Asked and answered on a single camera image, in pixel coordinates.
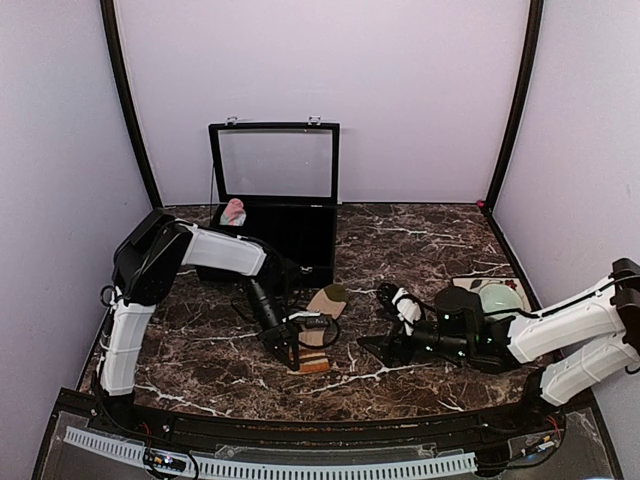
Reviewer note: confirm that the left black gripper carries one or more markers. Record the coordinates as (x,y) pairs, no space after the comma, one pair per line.
(279,335)

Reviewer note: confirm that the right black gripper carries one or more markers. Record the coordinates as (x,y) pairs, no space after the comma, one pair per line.
(386,344)

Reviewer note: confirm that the striped beige sock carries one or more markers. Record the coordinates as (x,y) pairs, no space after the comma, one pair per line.
(313,343)

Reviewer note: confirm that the pink patterned sock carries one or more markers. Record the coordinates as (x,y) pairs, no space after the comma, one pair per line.
(233,214)

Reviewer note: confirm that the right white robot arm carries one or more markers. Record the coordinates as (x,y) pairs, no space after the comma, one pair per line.
(603,320)

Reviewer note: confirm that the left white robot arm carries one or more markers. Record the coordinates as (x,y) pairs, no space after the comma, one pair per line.
(146,265)

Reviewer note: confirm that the floral square coaster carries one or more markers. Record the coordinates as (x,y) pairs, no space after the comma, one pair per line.
(473,284)

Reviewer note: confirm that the black display case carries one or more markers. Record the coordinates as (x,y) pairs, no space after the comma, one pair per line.
(286,174)

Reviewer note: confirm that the right circuit board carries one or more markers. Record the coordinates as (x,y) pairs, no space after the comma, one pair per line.
(541,445)

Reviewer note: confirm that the left green circuit board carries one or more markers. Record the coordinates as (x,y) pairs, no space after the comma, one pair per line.
(162,461)

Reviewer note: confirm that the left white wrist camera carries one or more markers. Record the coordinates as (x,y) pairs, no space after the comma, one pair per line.
(309,319)

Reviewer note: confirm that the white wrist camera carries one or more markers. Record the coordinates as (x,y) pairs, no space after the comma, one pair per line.
(408,309)
(309,319)

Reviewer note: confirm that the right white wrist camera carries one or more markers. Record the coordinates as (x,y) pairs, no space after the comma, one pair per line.
(408,309)

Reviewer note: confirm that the white slotted cable duct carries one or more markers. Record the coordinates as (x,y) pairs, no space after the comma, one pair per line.
(130,453)

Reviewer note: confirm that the black front rail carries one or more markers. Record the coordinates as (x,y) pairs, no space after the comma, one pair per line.
(480,428)

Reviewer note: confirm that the right black frame post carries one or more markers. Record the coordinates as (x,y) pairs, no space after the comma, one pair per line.
(530,44)

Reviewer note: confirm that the black frame post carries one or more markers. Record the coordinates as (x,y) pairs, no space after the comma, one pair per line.
(126,100)
(530,44)

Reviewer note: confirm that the left black frame post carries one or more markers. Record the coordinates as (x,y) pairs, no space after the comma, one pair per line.
(126,100)

